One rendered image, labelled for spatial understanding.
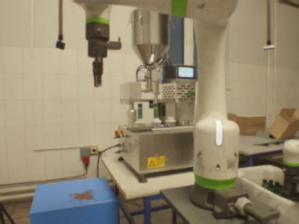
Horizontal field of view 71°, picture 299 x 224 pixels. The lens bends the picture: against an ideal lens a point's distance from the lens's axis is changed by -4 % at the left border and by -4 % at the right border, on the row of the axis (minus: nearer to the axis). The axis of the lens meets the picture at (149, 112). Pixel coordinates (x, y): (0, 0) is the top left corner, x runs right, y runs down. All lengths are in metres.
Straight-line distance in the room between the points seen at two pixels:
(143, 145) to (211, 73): 0.64
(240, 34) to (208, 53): 3.31
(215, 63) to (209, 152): 0.32
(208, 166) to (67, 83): 2.36
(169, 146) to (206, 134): 0.73
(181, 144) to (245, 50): 2.98
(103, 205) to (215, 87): 0.99
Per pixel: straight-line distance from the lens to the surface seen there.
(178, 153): 1.36
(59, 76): 2.80
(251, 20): 4.34
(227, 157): 0.63
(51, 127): 2.81
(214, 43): 0.80
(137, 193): 1.16
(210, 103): 0.77
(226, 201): 0.62
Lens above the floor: 1.23
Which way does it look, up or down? 4 degrees down
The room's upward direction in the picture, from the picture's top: straight up
